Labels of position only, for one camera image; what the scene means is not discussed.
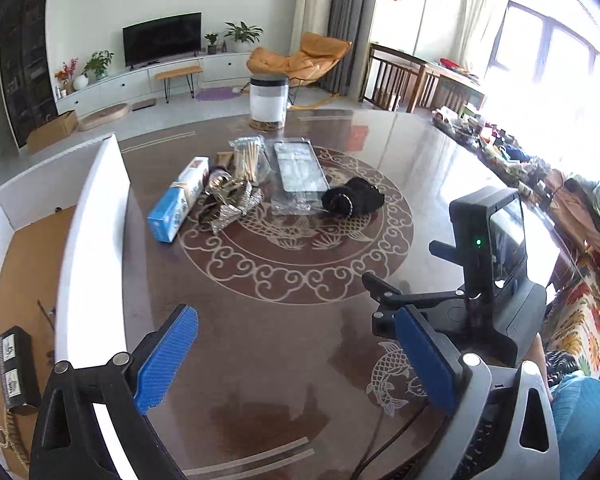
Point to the white sheer curtain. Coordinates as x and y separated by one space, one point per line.
475 15

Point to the large window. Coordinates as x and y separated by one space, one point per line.
530 45

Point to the rhinestone tassel hair clip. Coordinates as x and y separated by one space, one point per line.
242 202

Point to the small potted plant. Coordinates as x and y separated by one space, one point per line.
211 45

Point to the grey floor scale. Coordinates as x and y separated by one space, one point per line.
143 104

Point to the white vase with red flowers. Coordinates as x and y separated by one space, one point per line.
80 82

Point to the white tv cabinet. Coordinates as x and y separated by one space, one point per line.
130 85

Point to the clear jar with black lid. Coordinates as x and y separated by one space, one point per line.
267 102

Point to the blue white toothpaste box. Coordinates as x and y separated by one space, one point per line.
177 200

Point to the wooden dining chair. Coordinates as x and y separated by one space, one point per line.
390 77

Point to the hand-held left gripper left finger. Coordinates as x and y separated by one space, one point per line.
165 355

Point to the purple floor mat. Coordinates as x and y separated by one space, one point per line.
216 94

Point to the wooden side table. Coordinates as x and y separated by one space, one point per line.
450 80

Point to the dark display cabinet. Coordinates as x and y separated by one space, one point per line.
27 60

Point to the large leafy potted plant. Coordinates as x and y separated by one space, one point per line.
242 35

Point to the black television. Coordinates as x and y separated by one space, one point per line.
162 40

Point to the gold hair claw clip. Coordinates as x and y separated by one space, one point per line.
2 440

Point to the person's blue trouser leg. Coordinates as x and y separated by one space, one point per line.
585 425

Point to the wooden bench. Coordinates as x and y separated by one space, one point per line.
177 72

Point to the floral sofa cover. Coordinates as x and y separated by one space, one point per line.
585 320

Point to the small glass bottle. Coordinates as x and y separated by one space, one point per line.
220 180

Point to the pile of assorted clutter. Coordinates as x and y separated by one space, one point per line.
520 160

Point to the grey curtain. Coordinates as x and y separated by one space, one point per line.
352 25

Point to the phone case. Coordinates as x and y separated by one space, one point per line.
297 170

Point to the black printed box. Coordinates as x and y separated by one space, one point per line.
17 370

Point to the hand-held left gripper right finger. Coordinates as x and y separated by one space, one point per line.
425 360

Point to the round cat scratcher pad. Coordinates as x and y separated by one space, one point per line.
102 116

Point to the white cardboard box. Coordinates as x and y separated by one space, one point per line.
95 220

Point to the covered standing air conditioner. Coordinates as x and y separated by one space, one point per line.
312 5

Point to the bag of wooden swabs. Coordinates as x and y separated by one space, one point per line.
247 157

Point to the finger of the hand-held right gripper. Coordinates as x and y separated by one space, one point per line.
382 324
395 294

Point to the person's right forearm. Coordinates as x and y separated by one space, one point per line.
536 365

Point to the brown slim tube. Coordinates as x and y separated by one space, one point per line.
223 159

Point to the brown cardboard box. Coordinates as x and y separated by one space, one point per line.
52 130

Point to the bushy potted plant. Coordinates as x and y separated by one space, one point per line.
98 65

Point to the brown patterned desktop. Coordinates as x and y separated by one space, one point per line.
290 340

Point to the orange lounge chair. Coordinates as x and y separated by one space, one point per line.
300 62

